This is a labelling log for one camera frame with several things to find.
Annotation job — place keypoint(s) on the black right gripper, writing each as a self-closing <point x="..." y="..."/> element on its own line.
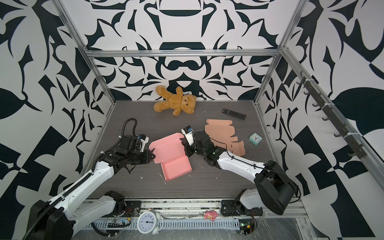
<point x="188" y="148"/>

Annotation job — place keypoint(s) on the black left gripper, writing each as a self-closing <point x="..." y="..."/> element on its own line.
<point x="147" y="158"/>

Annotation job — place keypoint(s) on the pink cardboard box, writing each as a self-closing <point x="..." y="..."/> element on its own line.
<point x="170" y="154"/>

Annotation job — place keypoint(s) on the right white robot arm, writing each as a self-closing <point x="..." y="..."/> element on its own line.
<point x="274" y="189"/>

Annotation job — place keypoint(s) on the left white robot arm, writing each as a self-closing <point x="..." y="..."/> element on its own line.
<point x="61" y="217"/>

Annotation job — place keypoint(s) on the peach flat cardboard box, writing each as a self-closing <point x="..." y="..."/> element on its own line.
<point x="222" y="133"/>

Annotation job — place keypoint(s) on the brown teddy bear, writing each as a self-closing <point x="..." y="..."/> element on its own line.
<point x="177" y="102"/>

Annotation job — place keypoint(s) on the black remote control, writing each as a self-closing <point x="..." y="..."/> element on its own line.
<point x="234" y="114"/>

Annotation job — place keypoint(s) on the small teal alarm clock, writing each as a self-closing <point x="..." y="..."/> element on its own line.
<point x="255" y="139"/>

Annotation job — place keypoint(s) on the white round alarm clock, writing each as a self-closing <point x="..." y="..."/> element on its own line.
<point x="150" y="222"/>

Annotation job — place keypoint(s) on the small pink toy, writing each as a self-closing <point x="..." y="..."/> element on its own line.
<point x="210" y="215"/>

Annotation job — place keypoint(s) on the green circuit board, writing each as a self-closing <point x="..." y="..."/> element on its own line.
<point x="247" y="227"/>

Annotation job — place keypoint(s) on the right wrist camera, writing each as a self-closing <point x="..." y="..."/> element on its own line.
<point x="189" y="135"/>

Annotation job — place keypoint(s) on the white slotted cable duct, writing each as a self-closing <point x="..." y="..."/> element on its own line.
<point x="178" y="224"/>

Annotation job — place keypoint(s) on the grey wall hook rail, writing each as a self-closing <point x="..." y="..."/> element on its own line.
<point x="334" y="115"/>

